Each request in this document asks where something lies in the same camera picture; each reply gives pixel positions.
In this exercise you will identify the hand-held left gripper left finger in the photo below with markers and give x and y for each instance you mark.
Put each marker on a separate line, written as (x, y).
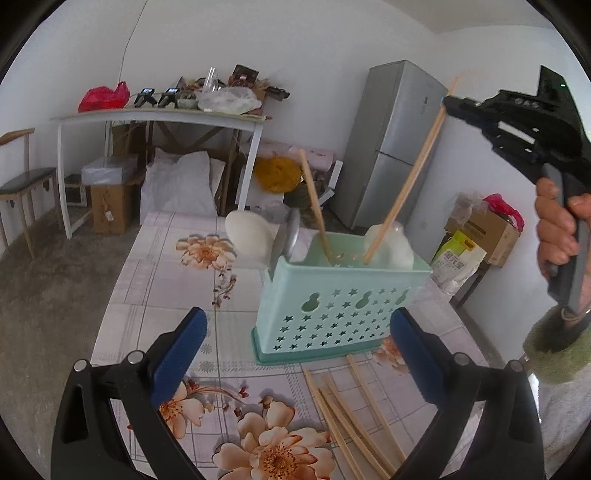
(180, 355)

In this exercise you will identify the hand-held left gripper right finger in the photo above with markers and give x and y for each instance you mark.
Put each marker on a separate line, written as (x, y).
(418, 360)

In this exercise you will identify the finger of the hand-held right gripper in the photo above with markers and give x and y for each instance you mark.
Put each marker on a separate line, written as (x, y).
(471, 108)

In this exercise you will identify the single wooden chopstick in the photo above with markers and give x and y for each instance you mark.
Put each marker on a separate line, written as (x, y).
(415, 175)
(314, 198)

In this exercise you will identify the pile of wooden chopsticks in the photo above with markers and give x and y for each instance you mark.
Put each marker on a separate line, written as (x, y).
(344, 422)

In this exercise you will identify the mint green utensil holder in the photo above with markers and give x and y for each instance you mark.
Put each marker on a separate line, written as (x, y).
(341, 295)

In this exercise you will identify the white ceramic spoon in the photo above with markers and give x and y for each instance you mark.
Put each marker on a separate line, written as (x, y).
(392, 249)
(247, 235)

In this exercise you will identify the metal spoon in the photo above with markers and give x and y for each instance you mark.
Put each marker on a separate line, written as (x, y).
(286, 235)

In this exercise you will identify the person's right hand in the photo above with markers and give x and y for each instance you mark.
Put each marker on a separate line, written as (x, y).
(551, 230)

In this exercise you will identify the floral tablecloth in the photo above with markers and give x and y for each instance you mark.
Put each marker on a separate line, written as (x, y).
(152, 286)

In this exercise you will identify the grey refrigerator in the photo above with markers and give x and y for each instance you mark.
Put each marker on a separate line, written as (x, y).
(392, 138)

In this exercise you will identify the yellow and white bag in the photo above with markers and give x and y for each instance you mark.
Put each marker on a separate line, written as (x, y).
(457, 263)

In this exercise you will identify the open cardboard box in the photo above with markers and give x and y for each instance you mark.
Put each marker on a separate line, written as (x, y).
(489, 235)

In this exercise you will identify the white plastic panel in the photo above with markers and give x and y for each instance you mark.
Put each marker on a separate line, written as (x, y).
(333, 180)

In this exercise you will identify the brown cardboard box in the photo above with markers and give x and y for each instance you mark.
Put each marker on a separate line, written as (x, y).
(113, 207)

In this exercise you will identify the white sack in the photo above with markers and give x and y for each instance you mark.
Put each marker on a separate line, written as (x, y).
(175, 184)

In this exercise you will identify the white wrapped package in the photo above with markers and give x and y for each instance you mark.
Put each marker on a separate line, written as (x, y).
(108, 170)

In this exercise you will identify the dark brown box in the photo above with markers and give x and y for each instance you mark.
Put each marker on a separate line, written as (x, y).
(244, 76)

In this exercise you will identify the wooden chair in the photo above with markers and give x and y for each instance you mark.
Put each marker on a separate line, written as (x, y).
(27, 177)

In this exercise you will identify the white table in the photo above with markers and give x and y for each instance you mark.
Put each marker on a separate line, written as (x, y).
(161, 115)

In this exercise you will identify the white plastic bag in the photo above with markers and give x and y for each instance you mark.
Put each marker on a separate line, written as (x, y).
(228, 100)

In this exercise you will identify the black handheld device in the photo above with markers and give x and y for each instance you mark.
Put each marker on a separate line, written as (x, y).
(144, 98)
(168, 98)

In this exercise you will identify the clear plastic bottle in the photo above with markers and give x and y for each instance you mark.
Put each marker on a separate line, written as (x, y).
(211, 78)

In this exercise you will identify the red plastic bag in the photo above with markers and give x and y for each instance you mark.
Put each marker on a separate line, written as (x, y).
(101, 98)

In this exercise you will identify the small wooden frame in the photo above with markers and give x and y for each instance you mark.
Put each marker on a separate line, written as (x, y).
(76, 191)

